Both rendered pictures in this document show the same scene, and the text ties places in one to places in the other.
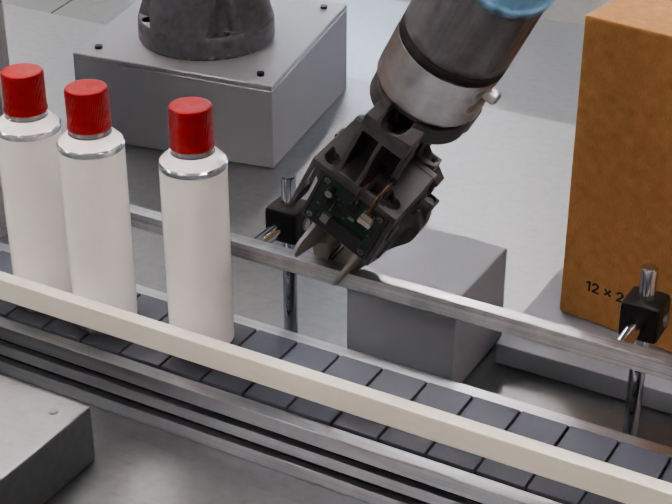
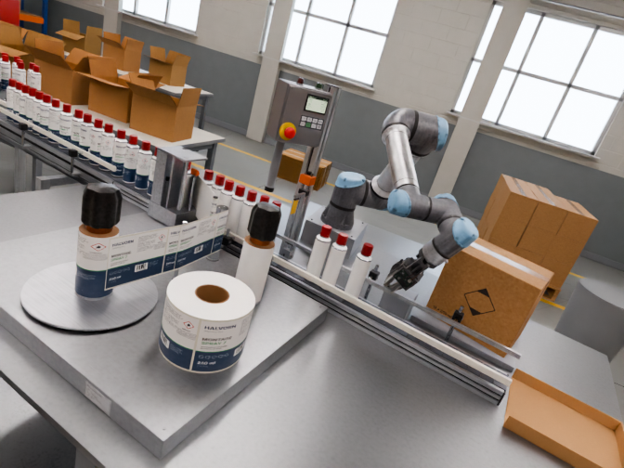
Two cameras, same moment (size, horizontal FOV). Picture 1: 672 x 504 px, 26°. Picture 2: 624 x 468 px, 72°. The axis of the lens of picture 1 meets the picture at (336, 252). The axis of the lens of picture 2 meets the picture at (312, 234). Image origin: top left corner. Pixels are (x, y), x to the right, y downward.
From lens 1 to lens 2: 0.50 m
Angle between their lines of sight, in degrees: 9
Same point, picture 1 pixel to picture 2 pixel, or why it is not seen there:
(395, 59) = (429, 248)
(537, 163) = not seen: hidden behind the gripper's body
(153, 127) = not seen: hidden behind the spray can
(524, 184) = not seen: hidden behind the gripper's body
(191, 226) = (360, 271)
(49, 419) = (319, 308)
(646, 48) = (465, 256)
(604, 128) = (449, 272)
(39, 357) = (309, 292)
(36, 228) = (318, 263)
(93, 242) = (333, 269)
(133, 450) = (331, 320)
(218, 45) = (342, 227)
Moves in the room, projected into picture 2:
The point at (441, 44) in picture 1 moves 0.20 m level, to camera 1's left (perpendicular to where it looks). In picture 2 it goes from (443, 248) to (376, 230)
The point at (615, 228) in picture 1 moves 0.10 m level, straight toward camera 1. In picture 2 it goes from (445, 294) to (447, 308)
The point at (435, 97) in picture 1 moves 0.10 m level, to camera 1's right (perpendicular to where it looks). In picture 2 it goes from (436, 258) to (469, 266)
